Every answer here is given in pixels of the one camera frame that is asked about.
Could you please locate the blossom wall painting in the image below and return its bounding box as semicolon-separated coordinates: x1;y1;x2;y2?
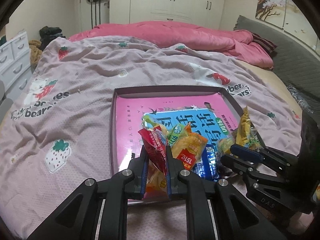
255;0;286;28

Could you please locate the white drawer cabinet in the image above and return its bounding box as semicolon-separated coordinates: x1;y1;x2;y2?
0;31;32;101

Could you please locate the black clothes pile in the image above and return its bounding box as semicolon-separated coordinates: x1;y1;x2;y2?
39;26;66;51

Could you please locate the clear bag round cookie snack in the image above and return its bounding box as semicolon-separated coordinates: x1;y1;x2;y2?
142;114;185;146

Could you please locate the shallow purple box tray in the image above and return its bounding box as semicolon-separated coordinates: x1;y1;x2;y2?
109;85;266;204

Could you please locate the grey padded headboard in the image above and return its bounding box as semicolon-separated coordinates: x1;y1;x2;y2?
234;15;319;101

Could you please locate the dark patterned cloth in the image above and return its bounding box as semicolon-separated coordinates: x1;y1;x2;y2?
286;85;314;113

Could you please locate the cream wardrobe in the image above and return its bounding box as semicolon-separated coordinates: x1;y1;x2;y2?
110;0;225;29

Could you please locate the yellow snack packet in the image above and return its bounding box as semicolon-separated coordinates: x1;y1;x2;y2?
235;107;262;151

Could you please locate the brown plush toy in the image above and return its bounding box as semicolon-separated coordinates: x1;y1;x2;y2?
29;40;42;66

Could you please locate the dark striped pillow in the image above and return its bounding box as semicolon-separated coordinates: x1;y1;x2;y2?
252;33;277;55

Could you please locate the red snack packet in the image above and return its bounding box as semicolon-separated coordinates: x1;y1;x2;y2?
138;128;168;175

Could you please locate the blue snack packet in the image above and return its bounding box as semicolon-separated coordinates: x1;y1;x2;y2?
192;144;219;181

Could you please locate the pink satin quilt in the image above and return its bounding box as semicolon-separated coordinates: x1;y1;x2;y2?
69;21;276;69

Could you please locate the pink strawberry bed sheet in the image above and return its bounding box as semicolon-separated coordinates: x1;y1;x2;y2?
1;36;302;239

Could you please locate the orange snack packet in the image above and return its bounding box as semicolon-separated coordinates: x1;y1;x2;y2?
171;122;208;171

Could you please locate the pink and blue book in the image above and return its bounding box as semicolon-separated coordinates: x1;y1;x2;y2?
110;92;243;173

